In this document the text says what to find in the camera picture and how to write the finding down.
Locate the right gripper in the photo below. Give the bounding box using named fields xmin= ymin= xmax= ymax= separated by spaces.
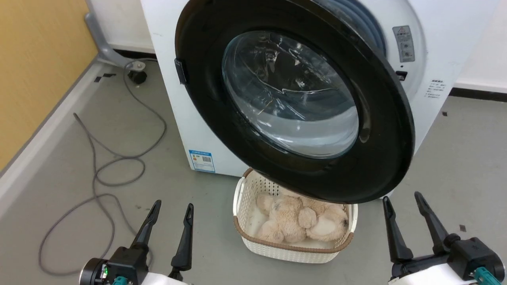
xmin=382 ymin=192 xmax=506 ymax=285

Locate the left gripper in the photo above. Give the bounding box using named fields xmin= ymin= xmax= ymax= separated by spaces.
xmin=79 ymin=199 xmax=194 ymax=285

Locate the black round washing machine door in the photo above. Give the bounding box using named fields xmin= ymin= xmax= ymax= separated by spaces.
xmin=174 ymin=0 xmax=416 ymax=205

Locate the white front-load washing machine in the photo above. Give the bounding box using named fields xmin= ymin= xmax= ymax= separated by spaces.
xmin=139 ymin=0 xmax=500 ymax=198

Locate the blue energy label sticker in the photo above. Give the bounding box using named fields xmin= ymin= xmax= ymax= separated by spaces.
xmin=189 ymin=150 xmax=216 ymax=173

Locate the white woven laundry basket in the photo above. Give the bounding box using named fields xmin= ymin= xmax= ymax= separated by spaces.
xmin=233 ymin=167 xmax=358 ymax=264

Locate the beige plush teddy bear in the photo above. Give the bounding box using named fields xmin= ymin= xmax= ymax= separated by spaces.
xmin=255 ymin=189 xmax=350 ymax=243

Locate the grey warning label sticker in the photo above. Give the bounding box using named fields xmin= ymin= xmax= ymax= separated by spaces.
xmin=392 ymin=25 xmax=416 ymax=63

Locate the grey power cable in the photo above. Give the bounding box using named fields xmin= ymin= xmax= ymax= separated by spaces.
xmin=38 ymin=59 xmax=168 ymax=277

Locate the grey drain hose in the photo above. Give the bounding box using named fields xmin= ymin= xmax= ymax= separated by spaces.
xmin=84 ymin=0 xmax=146 ymax=72

